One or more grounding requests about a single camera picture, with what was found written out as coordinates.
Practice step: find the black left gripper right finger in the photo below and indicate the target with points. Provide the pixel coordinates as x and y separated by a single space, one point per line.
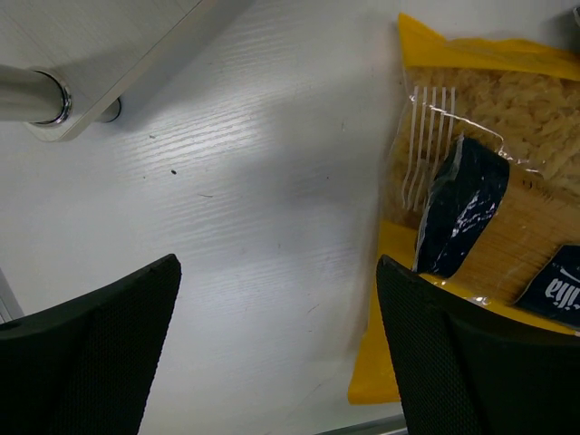
461 369

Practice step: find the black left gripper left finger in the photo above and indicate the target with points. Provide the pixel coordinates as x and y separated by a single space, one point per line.
86 366

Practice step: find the yellow fusilli pasta bag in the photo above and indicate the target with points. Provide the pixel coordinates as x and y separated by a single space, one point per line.
517 98

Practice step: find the white two-tier shelf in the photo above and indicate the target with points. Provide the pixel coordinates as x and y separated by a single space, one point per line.
66 64

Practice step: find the spaghetti bag with navy ends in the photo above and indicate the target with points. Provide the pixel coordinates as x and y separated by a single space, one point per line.
503 233

